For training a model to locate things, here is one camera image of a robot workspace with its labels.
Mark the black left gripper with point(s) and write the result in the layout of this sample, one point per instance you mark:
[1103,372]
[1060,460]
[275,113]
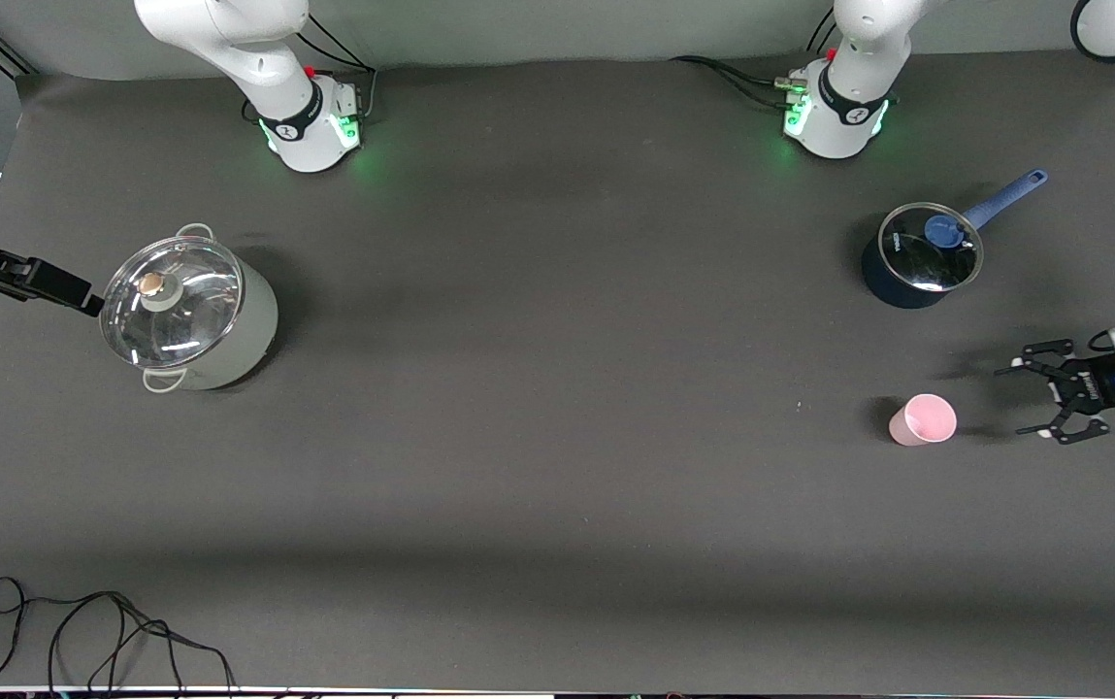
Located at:
[1094,382]

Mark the pink plastic cup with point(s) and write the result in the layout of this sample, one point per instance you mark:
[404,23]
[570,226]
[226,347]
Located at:
[924,420]

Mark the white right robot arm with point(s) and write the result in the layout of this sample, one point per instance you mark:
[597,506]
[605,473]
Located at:
[256,58]

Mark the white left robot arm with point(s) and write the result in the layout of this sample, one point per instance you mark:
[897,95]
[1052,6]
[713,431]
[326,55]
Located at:
[853,87]

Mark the glass pot lid, grey knob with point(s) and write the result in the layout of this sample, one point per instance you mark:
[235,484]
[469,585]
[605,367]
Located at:
[179,301]

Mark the glass lid, blue knob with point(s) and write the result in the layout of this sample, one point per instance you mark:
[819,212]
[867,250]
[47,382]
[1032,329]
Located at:
[926,252]

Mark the dark blue saucepan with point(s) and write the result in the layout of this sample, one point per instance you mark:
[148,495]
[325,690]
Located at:
[892,286]

